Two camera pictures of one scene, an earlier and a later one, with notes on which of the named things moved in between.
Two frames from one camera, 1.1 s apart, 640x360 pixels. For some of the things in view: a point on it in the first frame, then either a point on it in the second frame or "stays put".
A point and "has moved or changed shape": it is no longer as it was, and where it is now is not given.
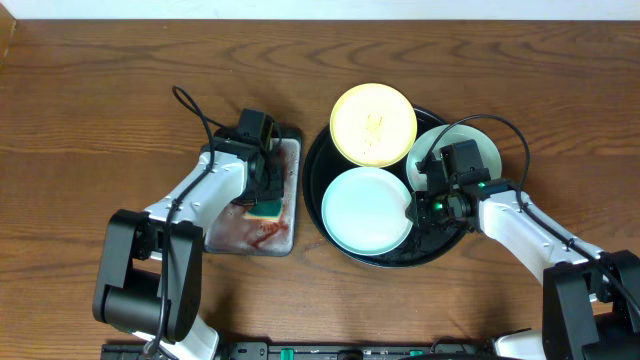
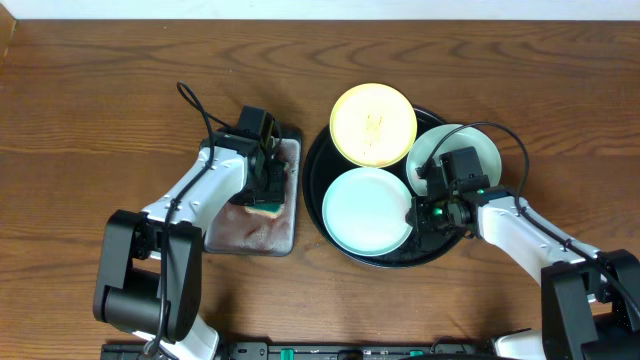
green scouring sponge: (264, 210) has moved or changed shape
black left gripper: (277, 175) stays put
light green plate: (364, 213) stays put
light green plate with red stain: (454, 134) stays put
